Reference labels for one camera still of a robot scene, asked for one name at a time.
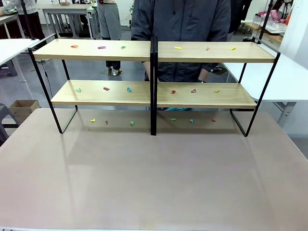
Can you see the wood and black shelf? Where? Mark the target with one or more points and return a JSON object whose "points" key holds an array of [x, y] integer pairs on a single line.
{"points": [[211, 53], [96, 50]]}

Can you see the large white table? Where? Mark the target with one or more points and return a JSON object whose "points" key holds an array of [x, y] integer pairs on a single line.
{"points": [[284, 79]]}

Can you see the wooden workbench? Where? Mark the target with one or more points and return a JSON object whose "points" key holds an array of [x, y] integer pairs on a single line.
{"points": [[267, 33]]}

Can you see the right wood and black shelf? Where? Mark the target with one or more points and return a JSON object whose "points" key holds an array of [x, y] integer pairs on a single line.
{"points": [[211, 53]]}

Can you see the person's left hand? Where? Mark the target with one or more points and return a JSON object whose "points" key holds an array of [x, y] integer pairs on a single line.
{"points": [[203, 75]]}

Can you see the grey metal workbench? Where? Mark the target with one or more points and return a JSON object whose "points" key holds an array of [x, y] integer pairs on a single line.
{"points": [[69, 10]]}

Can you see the thin black stand pole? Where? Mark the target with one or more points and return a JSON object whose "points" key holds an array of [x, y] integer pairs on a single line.
{"points": [[27, 21]]}

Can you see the grey metal stool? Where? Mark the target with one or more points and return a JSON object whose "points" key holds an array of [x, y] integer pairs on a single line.
{"points": [[6, 120]]}

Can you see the black stand pole with base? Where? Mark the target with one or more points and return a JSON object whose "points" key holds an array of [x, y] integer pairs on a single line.
{"points": [[263, 24]]}

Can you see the pink printed bag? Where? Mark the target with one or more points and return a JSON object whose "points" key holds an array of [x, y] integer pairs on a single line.
{"points": [[274, 15]]}

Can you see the bystander in grey trousers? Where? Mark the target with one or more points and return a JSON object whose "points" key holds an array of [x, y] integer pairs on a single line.
{"points": [[109, 21]]}

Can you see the magenta paper scrap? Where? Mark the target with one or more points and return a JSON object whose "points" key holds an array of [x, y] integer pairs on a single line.
{"points": [[101, 47]]}

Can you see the left wood and black shelf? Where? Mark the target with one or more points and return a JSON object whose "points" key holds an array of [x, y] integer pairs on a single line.
{"points": [[96, 50]]}

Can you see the white table with grey legs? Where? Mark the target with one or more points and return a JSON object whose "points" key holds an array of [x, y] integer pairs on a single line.
{"points": [[12, 49]]}

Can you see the orange-red paper scrap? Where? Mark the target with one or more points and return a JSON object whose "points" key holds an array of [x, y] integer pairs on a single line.
{"points": [[74, 46]]}

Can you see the bystander in black trousers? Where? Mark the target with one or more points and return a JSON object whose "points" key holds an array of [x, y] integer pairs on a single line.
{"points": [[26, 14]]}

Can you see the cardboard box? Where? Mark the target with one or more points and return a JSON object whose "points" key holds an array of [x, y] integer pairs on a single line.
{"points": [[24, 108]]}

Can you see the person in dark jacket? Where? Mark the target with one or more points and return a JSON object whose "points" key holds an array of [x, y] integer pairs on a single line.
{"points": [[183, 21]]}

